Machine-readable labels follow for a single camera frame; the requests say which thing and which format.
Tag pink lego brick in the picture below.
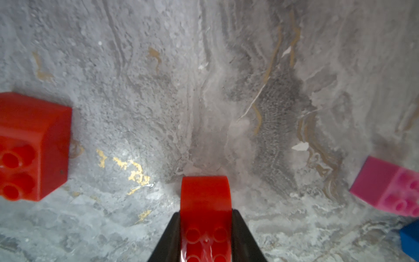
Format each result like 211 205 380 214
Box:
350 156 419 217

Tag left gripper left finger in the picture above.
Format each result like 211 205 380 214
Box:
148 212 181 262

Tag red lego brick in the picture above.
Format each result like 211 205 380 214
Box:
1 92 72 202

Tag small red curved brick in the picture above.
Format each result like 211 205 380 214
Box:
180 176 232 262

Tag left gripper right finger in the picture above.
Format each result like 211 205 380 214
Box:
231 209 267 262

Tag blue lego brick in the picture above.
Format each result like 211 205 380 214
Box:
399 220 419 262

